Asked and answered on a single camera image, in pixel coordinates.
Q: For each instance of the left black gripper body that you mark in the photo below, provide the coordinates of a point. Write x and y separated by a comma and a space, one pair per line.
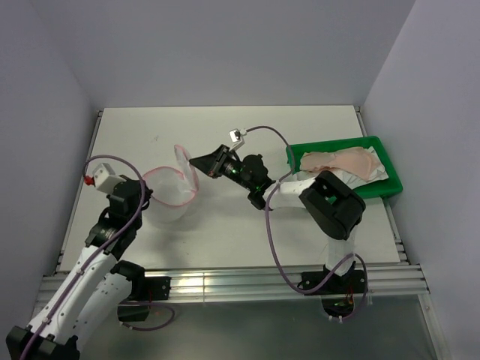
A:
138, 220

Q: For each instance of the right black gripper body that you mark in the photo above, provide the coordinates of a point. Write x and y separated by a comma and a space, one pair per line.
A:
232, 169

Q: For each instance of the mesh laundry bag pink trim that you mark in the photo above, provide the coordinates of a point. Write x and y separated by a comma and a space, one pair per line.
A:
173, 189

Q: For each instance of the white cloth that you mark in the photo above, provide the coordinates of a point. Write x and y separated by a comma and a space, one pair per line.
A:
380, 174

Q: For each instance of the beige bra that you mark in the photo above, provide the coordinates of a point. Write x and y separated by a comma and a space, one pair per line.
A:
356, 160

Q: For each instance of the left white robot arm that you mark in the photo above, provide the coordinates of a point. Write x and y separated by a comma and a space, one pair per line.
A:
99, 281

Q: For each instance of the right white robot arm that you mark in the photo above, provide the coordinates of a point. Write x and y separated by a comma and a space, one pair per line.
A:
335, 208

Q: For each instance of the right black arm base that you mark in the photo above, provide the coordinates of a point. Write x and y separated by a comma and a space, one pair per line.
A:
342, 296

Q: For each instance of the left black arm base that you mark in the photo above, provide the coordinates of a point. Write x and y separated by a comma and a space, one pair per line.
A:
135, 308

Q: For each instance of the green plastic tray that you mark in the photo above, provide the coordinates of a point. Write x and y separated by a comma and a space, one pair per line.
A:
383, 188

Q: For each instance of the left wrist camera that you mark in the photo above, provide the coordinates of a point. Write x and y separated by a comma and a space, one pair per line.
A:
104, 179

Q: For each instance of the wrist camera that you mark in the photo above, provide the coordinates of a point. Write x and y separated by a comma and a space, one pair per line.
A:
237, 137
104, 179

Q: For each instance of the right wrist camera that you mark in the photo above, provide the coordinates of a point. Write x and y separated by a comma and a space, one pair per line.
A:
237, 137

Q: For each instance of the aluminium frame rail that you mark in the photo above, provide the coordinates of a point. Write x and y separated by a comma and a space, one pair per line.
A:
266, 284

